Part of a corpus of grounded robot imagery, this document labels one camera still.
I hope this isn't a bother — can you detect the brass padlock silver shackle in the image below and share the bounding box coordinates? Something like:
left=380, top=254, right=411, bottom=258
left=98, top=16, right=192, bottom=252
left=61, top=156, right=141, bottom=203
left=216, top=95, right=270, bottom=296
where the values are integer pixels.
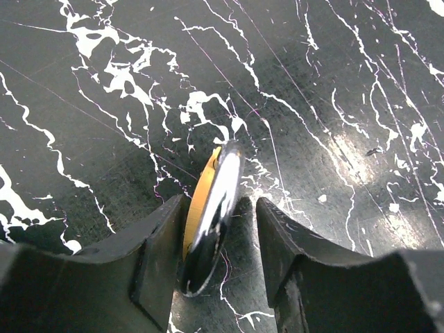
left=180, top=140, right=245, bottom=298

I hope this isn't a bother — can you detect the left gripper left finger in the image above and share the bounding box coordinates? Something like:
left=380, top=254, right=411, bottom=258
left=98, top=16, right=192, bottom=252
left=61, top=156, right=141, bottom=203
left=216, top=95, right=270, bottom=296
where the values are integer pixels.
left=1, top=195, right=186, bottom=332

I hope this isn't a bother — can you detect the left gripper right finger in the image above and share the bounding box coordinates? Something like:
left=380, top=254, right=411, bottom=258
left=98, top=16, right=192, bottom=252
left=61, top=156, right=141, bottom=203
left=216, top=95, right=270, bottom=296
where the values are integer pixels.
left=256, top=198, right=443, bottom=332

